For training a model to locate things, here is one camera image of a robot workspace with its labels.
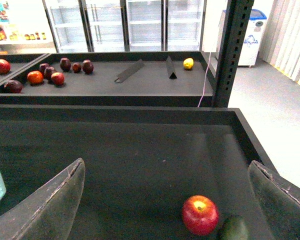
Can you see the dark plum right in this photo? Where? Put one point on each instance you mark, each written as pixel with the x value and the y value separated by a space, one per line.
pixel 87 66

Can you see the white curtain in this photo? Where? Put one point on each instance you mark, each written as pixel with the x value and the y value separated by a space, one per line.
pixel 281 41

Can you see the black perforated steel post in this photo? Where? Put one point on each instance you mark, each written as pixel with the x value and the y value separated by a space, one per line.
pixel 236 21

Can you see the dark plum tall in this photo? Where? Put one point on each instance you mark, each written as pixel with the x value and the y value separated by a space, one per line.
pixel 65 64

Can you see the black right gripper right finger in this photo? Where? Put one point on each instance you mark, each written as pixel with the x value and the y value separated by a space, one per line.
pixel 278 199

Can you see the dark purple fruit front left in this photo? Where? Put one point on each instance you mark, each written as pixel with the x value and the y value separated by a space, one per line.
pixel 13 86

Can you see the black flat divider bar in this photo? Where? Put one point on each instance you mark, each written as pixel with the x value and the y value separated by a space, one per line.
pixel 130 71

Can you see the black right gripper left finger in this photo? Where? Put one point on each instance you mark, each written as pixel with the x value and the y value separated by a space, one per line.
pixel 49 212

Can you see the red apple on shelf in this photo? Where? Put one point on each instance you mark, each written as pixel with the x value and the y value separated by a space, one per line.
pixel 58 78

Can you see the black front display tray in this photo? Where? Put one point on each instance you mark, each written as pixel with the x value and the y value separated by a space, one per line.
pixel 142 164

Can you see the shelf with bottles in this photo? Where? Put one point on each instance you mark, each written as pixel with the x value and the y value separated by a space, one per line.
pixel 25 28

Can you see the small red plum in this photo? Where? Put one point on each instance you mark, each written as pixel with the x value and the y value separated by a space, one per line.
pixel 76 67

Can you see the orange red tomato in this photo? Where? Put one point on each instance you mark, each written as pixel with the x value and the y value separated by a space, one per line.
pixel 35 77

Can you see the red mango far left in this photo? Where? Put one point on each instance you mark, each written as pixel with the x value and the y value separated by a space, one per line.
pixel 5 67

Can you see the yellow lemon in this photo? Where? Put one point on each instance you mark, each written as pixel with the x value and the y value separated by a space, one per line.
pixel 188 64

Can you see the dark plum small left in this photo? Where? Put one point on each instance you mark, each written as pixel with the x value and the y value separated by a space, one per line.
pixel 43 66

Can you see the glass door refrigerator row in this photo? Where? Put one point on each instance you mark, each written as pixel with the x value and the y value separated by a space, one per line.
pixel 80 26

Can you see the white chest freezer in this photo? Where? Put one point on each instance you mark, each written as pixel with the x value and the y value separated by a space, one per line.
pixel 252 40

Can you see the black rear display tray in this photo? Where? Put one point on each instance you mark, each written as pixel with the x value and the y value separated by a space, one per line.
pixel 150 86

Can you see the black triangular divider bar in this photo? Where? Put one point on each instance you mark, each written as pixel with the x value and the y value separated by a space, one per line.
pixel 170 68

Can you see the black display tray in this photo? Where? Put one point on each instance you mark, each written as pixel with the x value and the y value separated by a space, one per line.
pixel 142 164
pixel 150 86

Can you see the red apple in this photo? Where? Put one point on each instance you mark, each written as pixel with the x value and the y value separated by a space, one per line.
pixel 58 78
pixel 200 215

